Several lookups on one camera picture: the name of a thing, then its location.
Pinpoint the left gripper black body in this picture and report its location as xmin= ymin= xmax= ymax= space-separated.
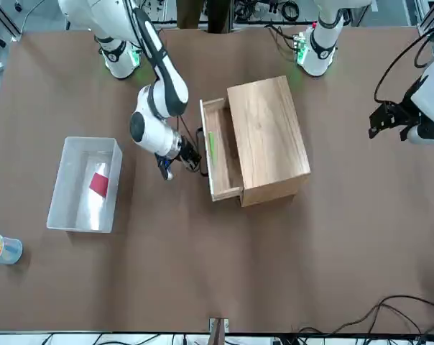
xmin=378 ymin=101 xmax=419 ymax=127

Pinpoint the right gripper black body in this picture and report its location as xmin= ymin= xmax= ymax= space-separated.
xmin=178 ymin=138 xmax=203 ymax=170

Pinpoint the black metal drawer handle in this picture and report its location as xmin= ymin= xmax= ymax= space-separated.
xmin=196 ymin=126 xmax=210 ymax=178

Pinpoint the green stick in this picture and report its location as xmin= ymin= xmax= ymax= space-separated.
xmin=208 ymin=132 xmax=218 ymax=168

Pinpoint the wooden drawer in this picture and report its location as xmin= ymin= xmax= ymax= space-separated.
xmin=196 ymin=96 xmax=245 ymax=203

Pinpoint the wooden drawer cabinet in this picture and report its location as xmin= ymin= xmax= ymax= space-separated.
xmin=226 ymin=75 xmax=311 ymax=208

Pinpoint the clear plastic box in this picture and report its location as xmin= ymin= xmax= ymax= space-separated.
xmin=46 ymin=135 xmax=124 ymax=234

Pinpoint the small green circuit board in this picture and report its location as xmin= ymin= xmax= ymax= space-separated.
xmin=293 ymin=32 xmax=308 ymax=58

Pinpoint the person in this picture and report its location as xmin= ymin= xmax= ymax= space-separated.
xmin=176 ymin=0 xmax=234 ymax=33

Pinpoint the clear plastic cup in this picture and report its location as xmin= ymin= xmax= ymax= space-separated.
xmin=0 ymin=233 xmax=23 ymax=266

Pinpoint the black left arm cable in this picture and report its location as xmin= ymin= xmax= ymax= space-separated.
xmin=374 ymin=28 xmax=434 ymax=105

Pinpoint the aluminium frame post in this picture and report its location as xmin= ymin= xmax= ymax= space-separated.
xmin=417 ymin=0 xmax=434 ymax=37
xmin=208 ymin=317 xmax=229 ymax=345

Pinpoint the long black cable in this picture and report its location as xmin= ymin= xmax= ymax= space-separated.
xmin=295 ymin=295 xmax=434 ymax=337

